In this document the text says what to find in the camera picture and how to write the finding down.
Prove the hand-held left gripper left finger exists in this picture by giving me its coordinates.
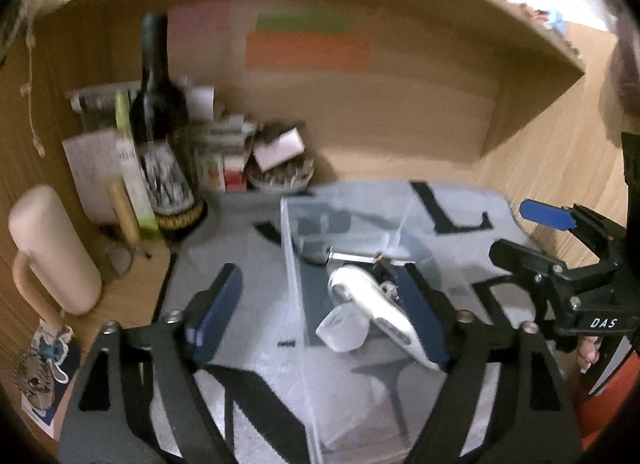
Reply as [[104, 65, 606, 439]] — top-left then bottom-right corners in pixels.
[[57, 263, 244, 464]]

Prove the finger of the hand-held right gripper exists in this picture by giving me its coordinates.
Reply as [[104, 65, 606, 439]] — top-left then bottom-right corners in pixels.
[[489, 239, 568, 305], [520, 199, 626, 257]]

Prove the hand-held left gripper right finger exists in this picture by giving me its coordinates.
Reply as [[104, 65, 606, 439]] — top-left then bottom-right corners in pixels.
[[377, 261, 583, 464]]

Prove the white handheld lint remover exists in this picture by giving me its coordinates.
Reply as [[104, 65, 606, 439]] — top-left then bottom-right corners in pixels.
[[327, 264, 441, 371]]

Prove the clear plastic storage box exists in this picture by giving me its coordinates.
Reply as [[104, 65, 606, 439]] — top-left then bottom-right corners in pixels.
[[280, 191, 506, 464]]

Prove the person's orange sleeved right forearm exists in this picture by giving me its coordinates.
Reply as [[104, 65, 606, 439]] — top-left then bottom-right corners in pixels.
[[570, 359, 640, 447]]

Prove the person's right hand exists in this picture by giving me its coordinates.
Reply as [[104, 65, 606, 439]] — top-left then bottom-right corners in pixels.
[[576, 334, 601, 372]]

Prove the grey black patterned towel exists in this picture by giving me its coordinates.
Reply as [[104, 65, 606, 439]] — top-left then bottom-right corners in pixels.
[[150, 179, 576, 464]]

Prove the white power adapter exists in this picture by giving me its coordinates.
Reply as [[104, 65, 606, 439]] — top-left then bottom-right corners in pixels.
[[315, 304, 371, 352]]

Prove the black pen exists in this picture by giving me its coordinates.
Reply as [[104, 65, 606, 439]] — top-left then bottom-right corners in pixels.
[[100, 225, 152, 259]]

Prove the clear glass cup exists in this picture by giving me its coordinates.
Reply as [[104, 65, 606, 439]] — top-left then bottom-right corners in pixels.
[[106, 243, 135, 277]]

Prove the red white small box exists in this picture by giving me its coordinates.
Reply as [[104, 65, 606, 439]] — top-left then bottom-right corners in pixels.
[[223, 157, 248, 192]]

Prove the yellow lip balm tube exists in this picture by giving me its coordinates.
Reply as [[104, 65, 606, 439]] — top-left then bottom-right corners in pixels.
[[106, 179, 141, 244]]

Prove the white bowl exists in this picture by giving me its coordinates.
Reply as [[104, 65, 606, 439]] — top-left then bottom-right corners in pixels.
[[247, 164, 316, 193]]

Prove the fruit sticker sheet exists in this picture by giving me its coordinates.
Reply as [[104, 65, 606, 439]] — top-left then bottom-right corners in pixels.
[[197, 151, 226, 191]]

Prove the pile of polished stones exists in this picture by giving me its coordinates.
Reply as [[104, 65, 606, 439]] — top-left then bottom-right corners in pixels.
[[252, 158, 312, 185]]

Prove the wooden desk hutch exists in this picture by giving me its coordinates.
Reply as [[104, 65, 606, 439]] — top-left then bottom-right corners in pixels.
[[0, 0, 588, 345]]

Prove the cartoon sticker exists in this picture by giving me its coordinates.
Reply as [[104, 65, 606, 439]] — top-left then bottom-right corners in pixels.
[[37, 324, 76, 385]]

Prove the white blank card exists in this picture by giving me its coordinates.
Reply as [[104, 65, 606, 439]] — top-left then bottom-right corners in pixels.
[[252, 128, 306, 170]]

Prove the stack of paper booklets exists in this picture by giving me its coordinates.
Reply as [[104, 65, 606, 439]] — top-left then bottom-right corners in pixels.
[[192, 117, 258, 165]]

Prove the cream ceramic mug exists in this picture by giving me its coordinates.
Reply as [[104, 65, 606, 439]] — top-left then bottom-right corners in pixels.
[[7, 185, 103, 325]]

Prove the handwritten white paper note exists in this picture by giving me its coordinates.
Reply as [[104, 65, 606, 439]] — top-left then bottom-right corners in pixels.
[[62, 130, 126, 222]]

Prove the small blue item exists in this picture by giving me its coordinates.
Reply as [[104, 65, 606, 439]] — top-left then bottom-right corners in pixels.
[[542, 7, 571, 38]]

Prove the blue booklet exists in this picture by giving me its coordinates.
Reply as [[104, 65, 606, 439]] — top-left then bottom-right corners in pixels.
[[15, 344, 81, 440]]

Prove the white paper sheet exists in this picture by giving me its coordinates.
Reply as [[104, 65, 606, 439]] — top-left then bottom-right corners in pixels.
[[187, 86, 216, 120]]

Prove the dark wine bottle elephant label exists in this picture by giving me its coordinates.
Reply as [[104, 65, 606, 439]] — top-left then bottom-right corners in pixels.
[[129, 13, 208, 232]]

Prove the rolled grey paper tube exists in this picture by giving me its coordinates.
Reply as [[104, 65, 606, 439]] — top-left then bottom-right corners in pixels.
[[67, 87, 141, 112]]

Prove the orange sticky note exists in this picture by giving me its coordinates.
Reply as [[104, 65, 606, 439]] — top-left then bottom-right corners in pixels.
[[245, 32, 373, 72]]

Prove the pink sticky note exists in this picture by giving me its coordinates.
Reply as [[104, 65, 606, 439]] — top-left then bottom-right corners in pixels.
[[167, 2, 231, 80]]

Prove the green sticky note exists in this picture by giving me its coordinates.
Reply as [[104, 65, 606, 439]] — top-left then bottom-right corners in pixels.
[[256, 9, 358, 35]]

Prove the hanging beaded string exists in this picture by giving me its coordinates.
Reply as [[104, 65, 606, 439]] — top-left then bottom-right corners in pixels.
[[19, 19, 47, 157]]

